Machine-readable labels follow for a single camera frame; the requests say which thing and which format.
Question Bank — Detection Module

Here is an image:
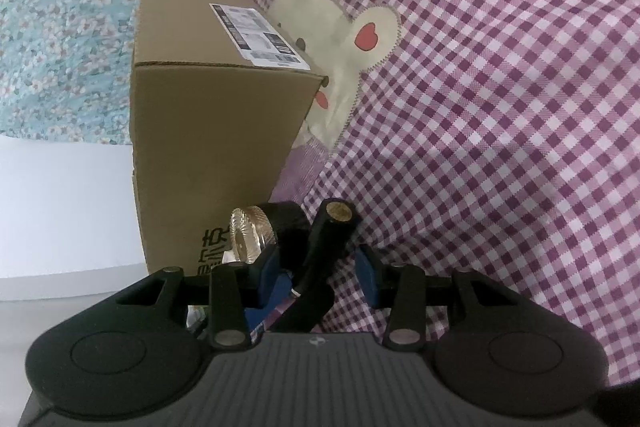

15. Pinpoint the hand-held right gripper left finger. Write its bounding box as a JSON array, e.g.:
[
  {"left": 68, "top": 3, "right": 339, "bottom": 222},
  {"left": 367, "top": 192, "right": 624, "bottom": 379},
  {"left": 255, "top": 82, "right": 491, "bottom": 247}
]
[{"left": 116, "top": 249, "right": 296, "bottom": 350}]

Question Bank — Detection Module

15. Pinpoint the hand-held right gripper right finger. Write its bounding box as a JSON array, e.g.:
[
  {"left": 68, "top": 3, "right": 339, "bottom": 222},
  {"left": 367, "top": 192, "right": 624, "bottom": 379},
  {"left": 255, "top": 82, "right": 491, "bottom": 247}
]
[{"left": 354, "top": 244, "right": 528, "bottom": 350}]

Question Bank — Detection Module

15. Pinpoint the brown cardboard box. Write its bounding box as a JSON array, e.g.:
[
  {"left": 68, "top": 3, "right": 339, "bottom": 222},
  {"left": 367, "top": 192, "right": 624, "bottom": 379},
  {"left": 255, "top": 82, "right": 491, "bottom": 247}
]
[{"left": 129, "top": 0, "right": 326, "bottom": 279}]

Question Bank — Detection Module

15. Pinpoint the purple checked bear blanket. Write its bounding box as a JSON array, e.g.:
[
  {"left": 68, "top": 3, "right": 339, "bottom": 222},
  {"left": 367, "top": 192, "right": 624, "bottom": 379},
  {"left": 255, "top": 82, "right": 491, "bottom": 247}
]
[{"left": 205, "top": 0, "right": 640, "bottom": 388}]

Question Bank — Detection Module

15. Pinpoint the blue floral bedsheet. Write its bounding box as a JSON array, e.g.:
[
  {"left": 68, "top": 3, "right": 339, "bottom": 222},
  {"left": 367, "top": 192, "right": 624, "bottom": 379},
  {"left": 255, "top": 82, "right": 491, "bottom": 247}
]
[{"left": 0, "top": 0, "right": 232, "bottom": 148}]

